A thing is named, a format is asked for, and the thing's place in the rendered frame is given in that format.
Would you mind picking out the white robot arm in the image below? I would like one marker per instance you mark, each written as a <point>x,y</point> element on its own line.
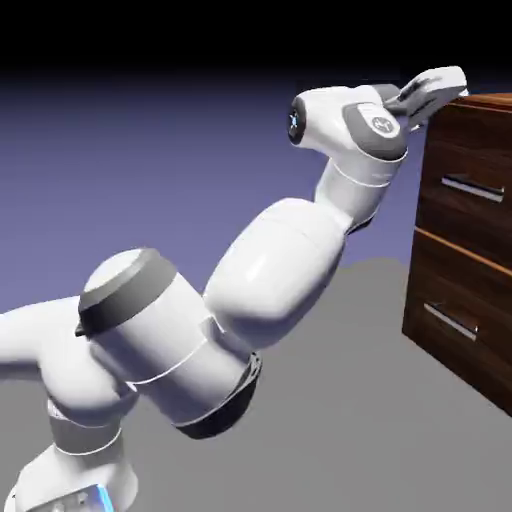
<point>168,328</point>

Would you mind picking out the dark wood cabinet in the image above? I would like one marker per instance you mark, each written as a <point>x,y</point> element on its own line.
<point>456,256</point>

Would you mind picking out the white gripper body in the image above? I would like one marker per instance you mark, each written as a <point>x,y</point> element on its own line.
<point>434,90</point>

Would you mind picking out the dark wood drawer front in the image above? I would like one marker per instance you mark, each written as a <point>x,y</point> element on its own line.
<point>466,168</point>
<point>452,296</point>

